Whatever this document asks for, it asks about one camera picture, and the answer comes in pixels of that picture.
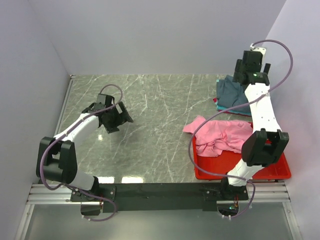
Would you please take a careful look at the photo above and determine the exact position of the slate blue t shirt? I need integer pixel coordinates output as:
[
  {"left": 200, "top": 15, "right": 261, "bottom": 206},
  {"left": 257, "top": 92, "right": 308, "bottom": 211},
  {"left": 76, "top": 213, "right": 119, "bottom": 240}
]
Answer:
[{"left": 216, "top": 75, "right": 248, "bottom": 109}]

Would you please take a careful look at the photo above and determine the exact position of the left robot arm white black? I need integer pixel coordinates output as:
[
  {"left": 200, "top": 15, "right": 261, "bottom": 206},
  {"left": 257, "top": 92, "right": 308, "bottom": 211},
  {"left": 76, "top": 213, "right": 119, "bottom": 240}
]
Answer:
[{"left": 36, "top": 101, "right": 133, "bottom": 196}]

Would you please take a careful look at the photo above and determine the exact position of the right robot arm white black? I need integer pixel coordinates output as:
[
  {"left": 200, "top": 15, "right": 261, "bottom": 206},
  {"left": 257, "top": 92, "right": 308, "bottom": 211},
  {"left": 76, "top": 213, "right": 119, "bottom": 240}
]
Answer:
[{"left": 220, "top": 47, "right": 289, "bottom": 199}]

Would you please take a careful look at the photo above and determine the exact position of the crimson folded t shirt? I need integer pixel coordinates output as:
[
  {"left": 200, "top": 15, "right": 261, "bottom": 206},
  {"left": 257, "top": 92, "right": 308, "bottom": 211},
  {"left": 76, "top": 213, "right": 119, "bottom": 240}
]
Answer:
[{"left": 213, "top": 97, "right": 250, "bottom": 112}]

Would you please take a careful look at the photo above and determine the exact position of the cyan folded t shirt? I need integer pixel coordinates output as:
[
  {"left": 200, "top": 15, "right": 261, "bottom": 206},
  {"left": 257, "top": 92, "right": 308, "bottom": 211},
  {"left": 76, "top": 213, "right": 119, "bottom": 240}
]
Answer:
[{"left": 216, "top": 105, "right": 252, "bottom": 117}]

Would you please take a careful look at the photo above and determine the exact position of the pink t shirt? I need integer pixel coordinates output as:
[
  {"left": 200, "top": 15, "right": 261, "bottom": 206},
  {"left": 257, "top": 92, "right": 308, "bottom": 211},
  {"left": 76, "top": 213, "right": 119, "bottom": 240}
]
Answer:
[{"left": 182, "top": 115, "right": 253, "bottom": 157}]

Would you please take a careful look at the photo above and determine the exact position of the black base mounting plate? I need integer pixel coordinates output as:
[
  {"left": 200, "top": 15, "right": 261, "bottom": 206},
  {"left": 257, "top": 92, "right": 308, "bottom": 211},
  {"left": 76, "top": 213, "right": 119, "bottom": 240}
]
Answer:
[{"left": 69, "top": 182, "right": 251, "bottom": 213}]

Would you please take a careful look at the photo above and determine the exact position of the red plastic bin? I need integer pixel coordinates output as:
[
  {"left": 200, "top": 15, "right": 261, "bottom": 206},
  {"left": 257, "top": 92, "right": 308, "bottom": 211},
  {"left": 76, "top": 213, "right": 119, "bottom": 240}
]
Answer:
[{"left": 192, "top": 138, "right": 292, "bottom": 181}]

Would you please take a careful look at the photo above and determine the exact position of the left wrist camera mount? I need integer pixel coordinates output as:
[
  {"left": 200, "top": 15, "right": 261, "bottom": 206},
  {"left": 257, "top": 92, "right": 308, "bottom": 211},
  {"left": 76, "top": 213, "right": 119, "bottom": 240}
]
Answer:
[{"left": 96, "top": 93, "right": 115, "bottom": 108}]

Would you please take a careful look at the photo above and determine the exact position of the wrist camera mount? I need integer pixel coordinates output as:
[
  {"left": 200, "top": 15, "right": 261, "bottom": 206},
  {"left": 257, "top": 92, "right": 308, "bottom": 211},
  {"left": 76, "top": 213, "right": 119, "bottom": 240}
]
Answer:
[
  {"left": 249, "top": 43, "right": 267, "bottom": 61},
  {"left": 96, "top": 93, "right": 115, "bottom": 108}
]

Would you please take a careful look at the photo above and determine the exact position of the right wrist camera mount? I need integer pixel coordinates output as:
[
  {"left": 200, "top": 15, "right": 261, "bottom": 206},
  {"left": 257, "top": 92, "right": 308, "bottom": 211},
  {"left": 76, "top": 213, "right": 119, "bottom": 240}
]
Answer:
[{"left": 249, "top": 43, "right": 267, "bottom": 61}]

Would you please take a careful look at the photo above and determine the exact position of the aluminium extrusion rail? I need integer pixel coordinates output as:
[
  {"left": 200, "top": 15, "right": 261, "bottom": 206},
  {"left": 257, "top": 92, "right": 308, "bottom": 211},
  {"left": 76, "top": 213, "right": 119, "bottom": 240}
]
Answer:
[{"left": 15, "top": 181, "right": 291, "bottom": 240}]

